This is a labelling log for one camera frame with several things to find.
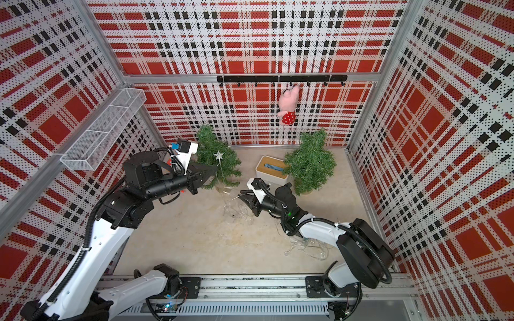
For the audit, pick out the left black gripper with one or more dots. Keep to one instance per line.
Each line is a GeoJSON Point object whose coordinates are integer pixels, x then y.
{"type": "Point", "coordinates": [195, 179]}

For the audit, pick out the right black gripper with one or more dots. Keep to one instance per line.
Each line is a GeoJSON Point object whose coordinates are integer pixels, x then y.
{"type": "Point", "coordinates": [254, 205]}

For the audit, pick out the clear star string light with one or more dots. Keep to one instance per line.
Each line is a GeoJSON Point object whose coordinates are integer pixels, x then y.
{"type": "Point", "coordinates": [234, 208]}

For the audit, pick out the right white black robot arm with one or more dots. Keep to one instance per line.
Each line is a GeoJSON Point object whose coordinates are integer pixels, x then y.
{"type": "Point", "coordinates": [367, 258]}

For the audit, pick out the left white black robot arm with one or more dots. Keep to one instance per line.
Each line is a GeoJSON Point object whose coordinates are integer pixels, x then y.
{"type": "Point", "coordinates": [111, 223]}

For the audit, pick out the left small green christmas tree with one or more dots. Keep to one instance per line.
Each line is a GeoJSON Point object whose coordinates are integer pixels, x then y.
{"type": "Point", "coordinates": [214, 152]}

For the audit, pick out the small green christmas tree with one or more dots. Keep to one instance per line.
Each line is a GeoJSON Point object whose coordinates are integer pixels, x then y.
{"type": "Point", "coordinates": [214, 152]}
{"type": "Point", "coordinates": [310, 165]}

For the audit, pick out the right small green christmas tree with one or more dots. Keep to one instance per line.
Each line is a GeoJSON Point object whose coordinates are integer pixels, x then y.
{"type": "Point", "coordinates": [310, 165]}

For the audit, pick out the red shark plush toy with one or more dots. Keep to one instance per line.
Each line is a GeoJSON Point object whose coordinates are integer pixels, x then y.
{"type": "Point", "coordinates": [173, 162]}

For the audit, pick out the white tissue box wooden lid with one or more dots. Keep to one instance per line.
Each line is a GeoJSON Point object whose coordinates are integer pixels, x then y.
{"type": "Point", "coordinates": [271, 170]}

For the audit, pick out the pink pig plush toy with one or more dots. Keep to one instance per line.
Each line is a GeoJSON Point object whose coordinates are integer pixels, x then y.
{"type": "Point", "coordinates": [287, 104]}

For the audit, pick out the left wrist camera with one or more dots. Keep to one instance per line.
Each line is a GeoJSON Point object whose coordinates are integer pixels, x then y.
{"type": "Point", "coordinates": [183, 149]}

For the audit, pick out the right clear string light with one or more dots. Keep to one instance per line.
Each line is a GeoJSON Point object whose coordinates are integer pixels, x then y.
{"type": "Point", "coordinates": [310, 247]}

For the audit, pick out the white wire mesh basket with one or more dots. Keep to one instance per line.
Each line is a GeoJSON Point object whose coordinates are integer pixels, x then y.
{"type": "Point", "coordinates": [91, 147]}

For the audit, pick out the black wall hook rail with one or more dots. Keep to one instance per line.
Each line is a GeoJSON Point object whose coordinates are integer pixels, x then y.
{"type": "Point", "coordinates": [281, 79]}

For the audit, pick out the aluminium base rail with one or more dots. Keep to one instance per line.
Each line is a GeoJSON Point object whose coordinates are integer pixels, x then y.
{"type": "Point", "coordinates": [288, 296]}

